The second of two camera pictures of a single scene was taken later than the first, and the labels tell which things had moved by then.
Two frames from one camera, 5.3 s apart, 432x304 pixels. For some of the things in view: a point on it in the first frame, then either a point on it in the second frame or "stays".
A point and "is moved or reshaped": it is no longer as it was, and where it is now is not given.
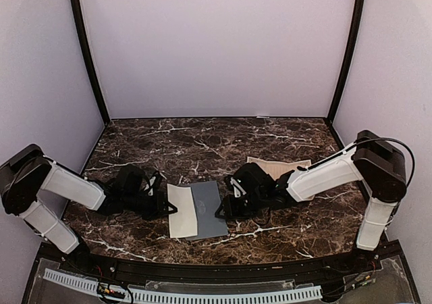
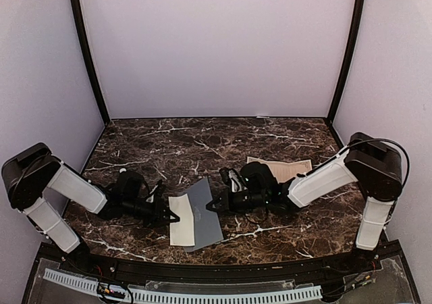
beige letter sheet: x=276 y=169 stays
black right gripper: x=230 y=211 to x=226 y=204
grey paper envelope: x=206 y=198 is moved or reshaped
